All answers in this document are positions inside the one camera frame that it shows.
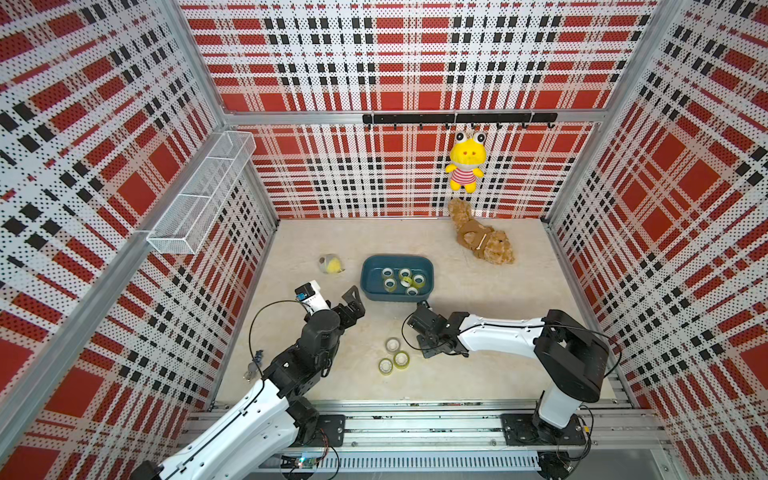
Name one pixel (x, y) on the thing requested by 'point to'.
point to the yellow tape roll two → (387, 272)
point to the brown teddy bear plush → (483, 240)
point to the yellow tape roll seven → (389, 285)
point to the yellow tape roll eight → (405, 272)
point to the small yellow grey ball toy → (331, 264)
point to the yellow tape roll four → (406, 282)
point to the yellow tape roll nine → (419, 279)
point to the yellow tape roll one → (412, 291)
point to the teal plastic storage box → (373, 285)
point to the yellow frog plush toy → (467, 154)
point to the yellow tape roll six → (401, 359)
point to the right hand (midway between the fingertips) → (435, 340)
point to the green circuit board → (307, 462)
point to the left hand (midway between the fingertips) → (350, 294)
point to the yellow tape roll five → (385, 366)
